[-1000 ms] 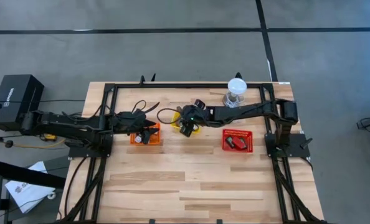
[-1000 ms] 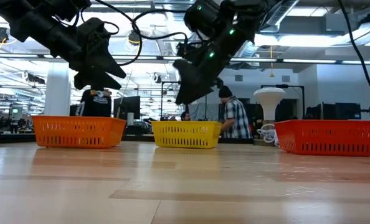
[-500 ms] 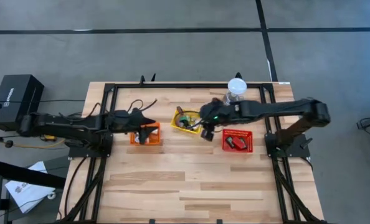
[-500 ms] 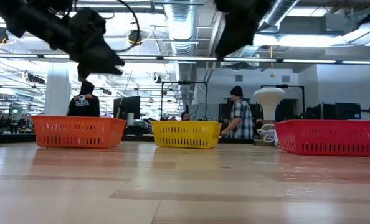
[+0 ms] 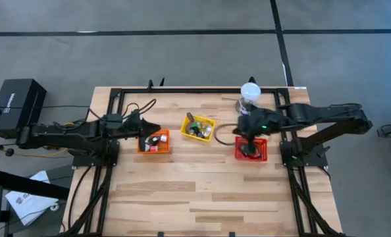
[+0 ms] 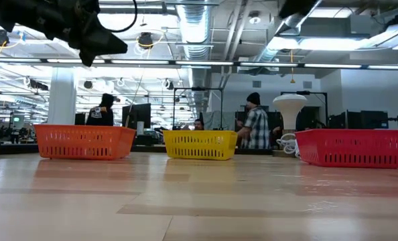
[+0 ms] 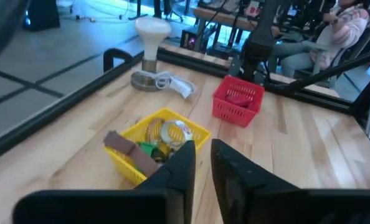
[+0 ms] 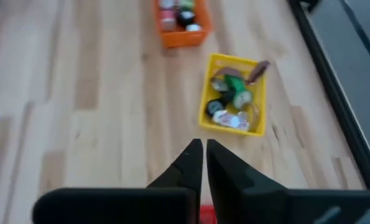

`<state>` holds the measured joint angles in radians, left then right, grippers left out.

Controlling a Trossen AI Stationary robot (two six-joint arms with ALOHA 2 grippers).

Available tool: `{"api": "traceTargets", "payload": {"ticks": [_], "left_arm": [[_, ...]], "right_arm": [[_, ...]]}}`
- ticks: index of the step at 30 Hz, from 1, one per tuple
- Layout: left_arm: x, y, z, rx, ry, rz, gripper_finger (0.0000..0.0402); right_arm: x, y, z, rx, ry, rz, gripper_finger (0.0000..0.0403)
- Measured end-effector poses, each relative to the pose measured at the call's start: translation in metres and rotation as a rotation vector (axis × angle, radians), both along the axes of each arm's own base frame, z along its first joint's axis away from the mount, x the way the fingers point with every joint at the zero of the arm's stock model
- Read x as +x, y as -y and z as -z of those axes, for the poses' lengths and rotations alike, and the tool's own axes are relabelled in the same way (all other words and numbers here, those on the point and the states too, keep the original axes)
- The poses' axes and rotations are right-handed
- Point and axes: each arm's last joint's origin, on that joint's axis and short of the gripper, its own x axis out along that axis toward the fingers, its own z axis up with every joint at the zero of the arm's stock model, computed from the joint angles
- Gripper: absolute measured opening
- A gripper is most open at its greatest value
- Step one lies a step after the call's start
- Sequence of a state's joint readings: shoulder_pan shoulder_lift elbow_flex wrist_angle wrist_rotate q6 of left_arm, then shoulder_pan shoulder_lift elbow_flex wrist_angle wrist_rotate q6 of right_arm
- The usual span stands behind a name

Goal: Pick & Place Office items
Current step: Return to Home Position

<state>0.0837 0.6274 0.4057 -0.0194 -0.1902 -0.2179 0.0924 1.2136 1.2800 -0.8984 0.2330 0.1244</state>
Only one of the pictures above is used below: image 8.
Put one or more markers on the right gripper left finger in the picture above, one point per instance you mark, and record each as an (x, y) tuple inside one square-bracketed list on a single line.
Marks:
[(126, 207)]

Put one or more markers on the yellow plastic basket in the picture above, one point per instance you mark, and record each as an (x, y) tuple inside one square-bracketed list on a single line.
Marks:
[(210, 123)]

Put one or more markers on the gold wristwatch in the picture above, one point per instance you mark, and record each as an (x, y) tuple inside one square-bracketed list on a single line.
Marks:
[(255, 116)]

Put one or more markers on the silver band wristwatch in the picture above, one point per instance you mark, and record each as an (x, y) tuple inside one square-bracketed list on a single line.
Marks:
[(231, 120)]

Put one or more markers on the red plastic basket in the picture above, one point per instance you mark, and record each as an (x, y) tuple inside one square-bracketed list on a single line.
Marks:
[(208, 215)]

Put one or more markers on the black wristwatch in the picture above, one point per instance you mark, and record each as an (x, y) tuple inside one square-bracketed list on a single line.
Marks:
[(216, 107)]

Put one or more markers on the green plug charger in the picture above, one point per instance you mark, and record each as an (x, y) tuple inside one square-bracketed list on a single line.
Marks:
[(186, 3)]

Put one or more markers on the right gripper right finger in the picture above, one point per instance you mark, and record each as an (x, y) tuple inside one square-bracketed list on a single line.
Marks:
[(266, 207)]

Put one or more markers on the blue plug charger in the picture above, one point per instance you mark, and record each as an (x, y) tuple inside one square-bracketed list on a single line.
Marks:
[(167, 3)]

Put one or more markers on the red white plug charger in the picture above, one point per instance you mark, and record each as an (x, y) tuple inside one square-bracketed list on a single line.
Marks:
[(167, 18)]

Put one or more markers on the orange plastic basket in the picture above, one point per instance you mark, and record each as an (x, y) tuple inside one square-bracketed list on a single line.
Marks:
[(182, 39)]

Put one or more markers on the black cube charger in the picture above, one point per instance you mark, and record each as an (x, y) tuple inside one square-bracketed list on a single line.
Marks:
[(185, 19)]

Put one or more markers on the black table frame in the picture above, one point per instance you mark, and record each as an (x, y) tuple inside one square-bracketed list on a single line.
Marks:
[(327, 77)]

